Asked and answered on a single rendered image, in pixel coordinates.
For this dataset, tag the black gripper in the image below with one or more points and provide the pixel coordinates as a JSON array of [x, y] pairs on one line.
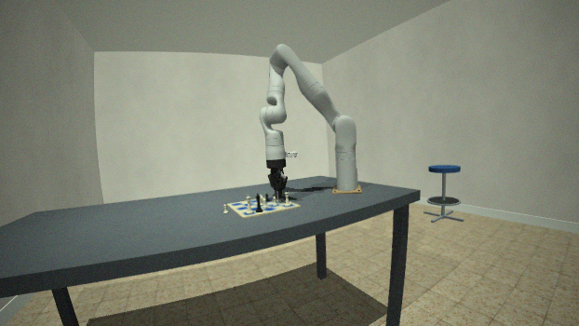
[[278, 181]]

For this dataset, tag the blue and cream chessboard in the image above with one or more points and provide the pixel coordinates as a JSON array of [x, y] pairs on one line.
[[241, 208]]

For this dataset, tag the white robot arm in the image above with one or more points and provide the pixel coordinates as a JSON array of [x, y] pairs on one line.
[[344, 126]]

